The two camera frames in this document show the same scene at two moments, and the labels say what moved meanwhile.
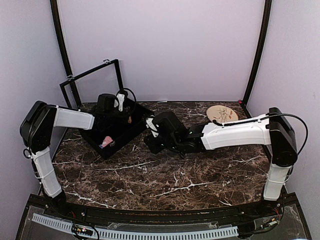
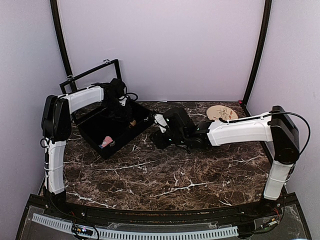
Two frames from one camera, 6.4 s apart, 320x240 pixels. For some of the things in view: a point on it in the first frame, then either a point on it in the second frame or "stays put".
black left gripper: x=127 y=113 -> x=125 y=116
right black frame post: x=258 y=59 stays put
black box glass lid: x=105 y=78 stays put
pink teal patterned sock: x=106 y=141 stays put
